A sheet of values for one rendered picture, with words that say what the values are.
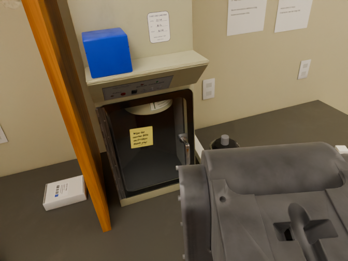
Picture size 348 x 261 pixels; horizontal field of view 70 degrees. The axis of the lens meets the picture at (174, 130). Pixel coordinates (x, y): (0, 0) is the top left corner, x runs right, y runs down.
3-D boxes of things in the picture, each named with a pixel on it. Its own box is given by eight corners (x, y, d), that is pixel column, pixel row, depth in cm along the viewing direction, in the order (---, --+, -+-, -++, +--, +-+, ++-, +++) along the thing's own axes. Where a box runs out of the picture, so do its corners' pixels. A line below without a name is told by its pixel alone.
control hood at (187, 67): (92, 100, 73) (83, 67, 68) (194, 80, 81) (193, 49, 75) (95, 118, 64) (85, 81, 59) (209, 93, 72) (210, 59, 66)
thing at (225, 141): (209, 144, 96) (209, 130, 92) (233, 142, 96) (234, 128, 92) (214, 160, 88) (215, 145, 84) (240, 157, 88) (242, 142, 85)
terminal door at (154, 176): (121, 198, 96) (97, 106, 74) (194, 177, 103) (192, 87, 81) (121, 200, 95) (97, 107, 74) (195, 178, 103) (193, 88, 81)
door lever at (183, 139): (186, 156, 95) (180, 157, 94) (186, 135, 90) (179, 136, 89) (192, 164, 91) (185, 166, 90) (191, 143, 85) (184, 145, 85)
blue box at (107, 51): (89, 67, 68) (81, 31, 63) (126, 60, 70) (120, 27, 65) (91, 79, 60) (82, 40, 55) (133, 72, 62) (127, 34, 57)
